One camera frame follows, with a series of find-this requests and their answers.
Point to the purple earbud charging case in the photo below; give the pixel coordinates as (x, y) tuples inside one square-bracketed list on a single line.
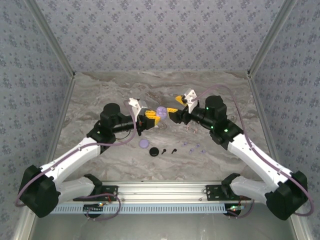
[(162, 113), (144, 144)]

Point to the black earbud charging case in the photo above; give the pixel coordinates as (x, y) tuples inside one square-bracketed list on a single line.
[(154, 152)]

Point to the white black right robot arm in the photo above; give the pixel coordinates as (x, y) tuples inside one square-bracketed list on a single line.
[(255, 157)]

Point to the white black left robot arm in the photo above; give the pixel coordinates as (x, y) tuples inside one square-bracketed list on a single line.
[(70, 157)]

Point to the small black electronics board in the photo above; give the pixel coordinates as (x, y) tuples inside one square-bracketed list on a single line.
[(232, 211), (91, 208)]

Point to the aluminium table side rail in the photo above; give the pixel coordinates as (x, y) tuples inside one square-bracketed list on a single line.
[(65, 100), (257, 100)]

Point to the aluminium mounting rail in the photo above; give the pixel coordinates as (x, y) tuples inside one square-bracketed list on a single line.
[(160, 192)]

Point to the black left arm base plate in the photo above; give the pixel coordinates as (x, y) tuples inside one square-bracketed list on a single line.
[(111, 190)]

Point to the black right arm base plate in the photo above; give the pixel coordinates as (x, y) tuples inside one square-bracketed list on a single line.
[(213, 193)]

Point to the aluminium frame post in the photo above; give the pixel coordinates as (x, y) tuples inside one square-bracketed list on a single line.
[(270, 37), (52, 37)]

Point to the aluminium lower frame bar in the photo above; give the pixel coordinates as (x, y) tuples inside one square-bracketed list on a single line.
[(305, 231), (22, 227)]

